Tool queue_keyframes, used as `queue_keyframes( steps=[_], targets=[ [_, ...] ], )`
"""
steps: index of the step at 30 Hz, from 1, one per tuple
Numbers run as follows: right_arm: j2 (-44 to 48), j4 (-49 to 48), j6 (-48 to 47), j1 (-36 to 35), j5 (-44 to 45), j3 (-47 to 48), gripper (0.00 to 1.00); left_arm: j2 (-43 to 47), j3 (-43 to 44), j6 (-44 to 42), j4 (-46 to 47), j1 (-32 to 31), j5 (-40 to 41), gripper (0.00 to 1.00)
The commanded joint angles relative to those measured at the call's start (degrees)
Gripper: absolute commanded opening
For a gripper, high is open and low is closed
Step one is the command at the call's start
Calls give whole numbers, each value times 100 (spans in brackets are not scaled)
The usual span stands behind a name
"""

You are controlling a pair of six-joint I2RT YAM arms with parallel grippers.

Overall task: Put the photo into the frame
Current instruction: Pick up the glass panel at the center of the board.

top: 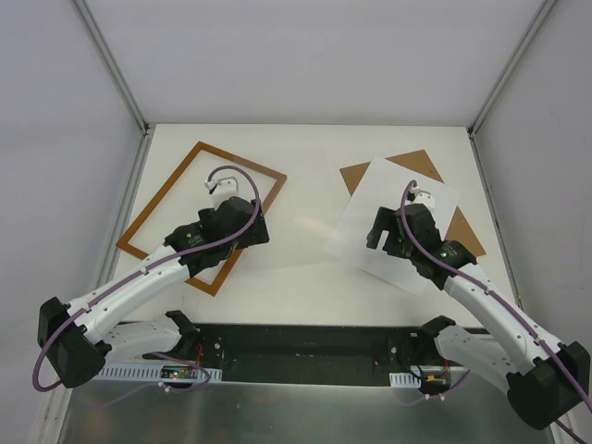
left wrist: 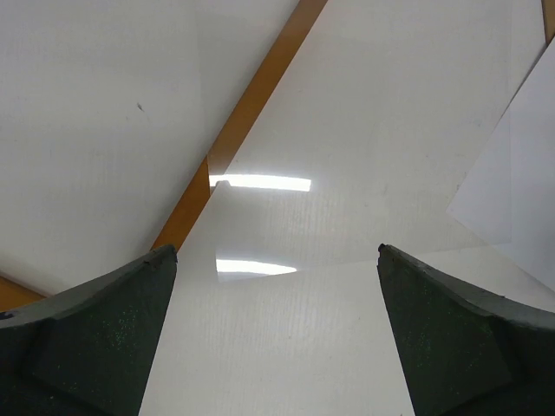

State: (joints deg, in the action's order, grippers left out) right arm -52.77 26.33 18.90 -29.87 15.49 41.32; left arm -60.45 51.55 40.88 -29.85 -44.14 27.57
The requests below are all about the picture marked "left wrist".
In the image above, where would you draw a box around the wooden picture frame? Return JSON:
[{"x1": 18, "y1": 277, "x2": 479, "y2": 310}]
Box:
[{"x1": 1, "y1": 1, "x2": 324, "y2": 309}]

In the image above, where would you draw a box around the white photo paper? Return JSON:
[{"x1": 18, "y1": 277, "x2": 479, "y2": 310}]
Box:
[{"x1": 447, "y1": 44, "x2": 554, "y2": 288}]

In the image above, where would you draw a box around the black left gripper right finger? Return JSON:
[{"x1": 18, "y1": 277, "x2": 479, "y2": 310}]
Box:
[{"x1": 377, "y1": 244, "x2": 554, "y2": 415}]

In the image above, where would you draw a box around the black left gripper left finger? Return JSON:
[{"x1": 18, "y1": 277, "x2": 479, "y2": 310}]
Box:
[{"x1": 1, "y1": 245, "x2": 178, "y2": 415}]

